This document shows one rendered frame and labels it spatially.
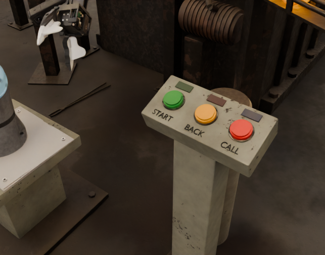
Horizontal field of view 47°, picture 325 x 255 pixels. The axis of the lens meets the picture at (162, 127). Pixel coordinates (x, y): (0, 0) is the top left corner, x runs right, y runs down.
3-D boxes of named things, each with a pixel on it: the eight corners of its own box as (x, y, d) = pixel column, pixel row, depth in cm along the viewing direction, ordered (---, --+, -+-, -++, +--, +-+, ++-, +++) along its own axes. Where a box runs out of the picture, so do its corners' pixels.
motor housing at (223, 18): (190, 106, 171) (196, -11, 136) (233, 125, 161) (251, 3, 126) (173, 121, 163) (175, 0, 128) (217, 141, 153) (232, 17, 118)
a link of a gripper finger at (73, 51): (85, 70, 103) (79, 36, 100) (66, 71, 104) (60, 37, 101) (90, 68, 105) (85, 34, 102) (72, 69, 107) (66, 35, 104)
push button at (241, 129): (237, 120, 69) (236, 115, 68) (257, 129, 68) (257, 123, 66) (226, 136, 68) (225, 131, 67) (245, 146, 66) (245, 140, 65)
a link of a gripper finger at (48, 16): (42, 19, 91) (59, 6, 98) (37, 19, 92) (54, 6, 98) (49, 37, 94) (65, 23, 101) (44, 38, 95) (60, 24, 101)
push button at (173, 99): (172, 92, 76) (170, 86, 75) (188, 99, 75) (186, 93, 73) (160, 106, 75) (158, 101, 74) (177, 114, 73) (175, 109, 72)
